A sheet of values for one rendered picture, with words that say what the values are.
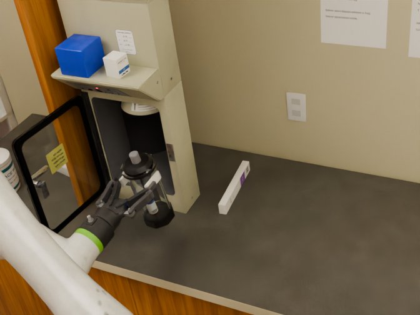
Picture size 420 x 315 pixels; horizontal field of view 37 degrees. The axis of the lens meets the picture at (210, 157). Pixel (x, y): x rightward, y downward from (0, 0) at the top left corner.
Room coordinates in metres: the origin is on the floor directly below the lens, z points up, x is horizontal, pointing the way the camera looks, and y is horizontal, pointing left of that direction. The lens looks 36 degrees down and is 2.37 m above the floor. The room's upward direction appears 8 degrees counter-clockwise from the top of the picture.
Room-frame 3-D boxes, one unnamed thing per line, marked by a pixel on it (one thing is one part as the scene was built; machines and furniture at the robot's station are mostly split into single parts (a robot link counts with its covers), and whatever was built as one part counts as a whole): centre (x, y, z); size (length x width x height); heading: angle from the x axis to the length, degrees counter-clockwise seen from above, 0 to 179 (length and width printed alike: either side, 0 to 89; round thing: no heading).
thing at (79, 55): (1.76, 0.34, 1.56); 0.10 x 0.10 x 0.09; 59
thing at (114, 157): (1.88, 0.18, 1.19); 0.26 x 0.24 x 0.35; 59
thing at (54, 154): (1.72, 0.48, 1.19); 0.30 x 0.01 x 0.40; 142
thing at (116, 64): (1.70, 0.23, 1.54); 0.05 x 0.05 x 0.06; 53
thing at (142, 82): (1.72, 0.28, 1.46); 0.32 x 0.11 x 0.10; 59
